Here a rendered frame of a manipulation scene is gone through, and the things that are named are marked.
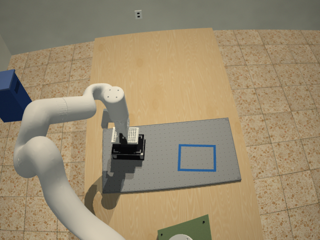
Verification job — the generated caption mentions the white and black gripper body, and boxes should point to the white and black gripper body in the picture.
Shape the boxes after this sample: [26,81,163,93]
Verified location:
[114,117,130,137]

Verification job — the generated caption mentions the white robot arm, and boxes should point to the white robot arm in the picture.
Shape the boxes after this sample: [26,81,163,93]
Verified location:
[13,83,129,240]

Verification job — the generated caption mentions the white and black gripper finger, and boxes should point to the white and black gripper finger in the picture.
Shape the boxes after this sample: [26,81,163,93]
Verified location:
[119,133,128,145]

